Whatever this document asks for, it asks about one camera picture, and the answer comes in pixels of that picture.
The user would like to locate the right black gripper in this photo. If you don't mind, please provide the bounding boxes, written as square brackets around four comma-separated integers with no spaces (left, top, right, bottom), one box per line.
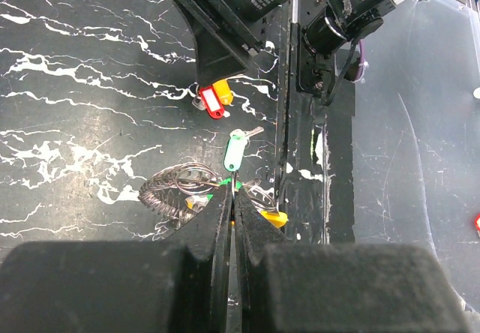
[174,0,288,87]

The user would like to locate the yellow key tag with key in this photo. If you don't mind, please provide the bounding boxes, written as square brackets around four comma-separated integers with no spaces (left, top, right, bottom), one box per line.
[212,79,233,105]

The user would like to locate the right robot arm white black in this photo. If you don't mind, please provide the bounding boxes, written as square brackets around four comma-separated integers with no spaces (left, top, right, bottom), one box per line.
[173,0,405,106]

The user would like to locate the yellow key tag on ring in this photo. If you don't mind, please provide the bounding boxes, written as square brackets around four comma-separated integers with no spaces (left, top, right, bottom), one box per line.
[260,211,288,229]

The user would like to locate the large keyring with yellow grip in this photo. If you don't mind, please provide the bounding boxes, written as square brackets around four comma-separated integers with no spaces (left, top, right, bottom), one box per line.
[138,162,279,233]

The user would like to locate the green key tag with key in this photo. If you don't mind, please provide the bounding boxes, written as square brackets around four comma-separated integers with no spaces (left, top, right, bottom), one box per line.
[223,126,264,173]

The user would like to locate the green key tag on ring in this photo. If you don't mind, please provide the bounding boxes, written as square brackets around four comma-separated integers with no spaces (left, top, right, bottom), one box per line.
[205,177,236,202]

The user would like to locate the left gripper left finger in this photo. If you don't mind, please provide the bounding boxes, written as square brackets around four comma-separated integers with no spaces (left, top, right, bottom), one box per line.
[1,186,233,332]

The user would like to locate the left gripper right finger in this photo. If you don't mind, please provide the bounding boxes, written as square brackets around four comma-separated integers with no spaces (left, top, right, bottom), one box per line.
[234,189,470,332]

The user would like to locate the black base frame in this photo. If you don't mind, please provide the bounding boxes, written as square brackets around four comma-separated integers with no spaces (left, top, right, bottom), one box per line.
[274,0,356,244]

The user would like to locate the red key tag with key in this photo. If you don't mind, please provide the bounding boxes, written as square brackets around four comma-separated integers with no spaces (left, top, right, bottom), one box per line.
[192,86,227,119]

